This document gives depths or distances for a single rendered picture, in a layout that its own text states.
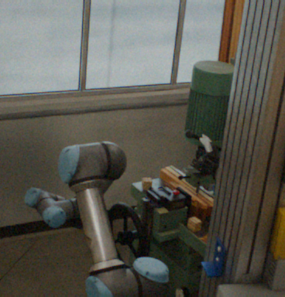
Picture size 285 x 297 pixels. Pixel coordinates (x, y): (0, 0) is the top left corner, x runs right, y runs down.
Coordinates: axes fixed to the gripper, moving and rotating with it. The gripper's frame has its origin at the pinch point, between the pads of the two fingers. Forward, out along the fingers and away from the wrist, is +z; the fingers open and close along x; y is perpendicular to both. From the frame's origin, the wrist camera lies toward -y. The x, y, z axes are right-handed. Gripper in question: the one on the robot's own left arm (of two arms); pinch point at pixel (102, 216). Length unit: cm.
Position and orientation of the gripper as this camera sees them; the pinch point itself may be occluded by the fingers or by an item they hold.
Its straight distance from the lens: 287.5
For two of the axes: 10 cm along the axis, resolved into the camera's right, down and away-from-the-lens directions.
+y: -5.1, 8.4, 1.7
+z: 7.0, 2.9, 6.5
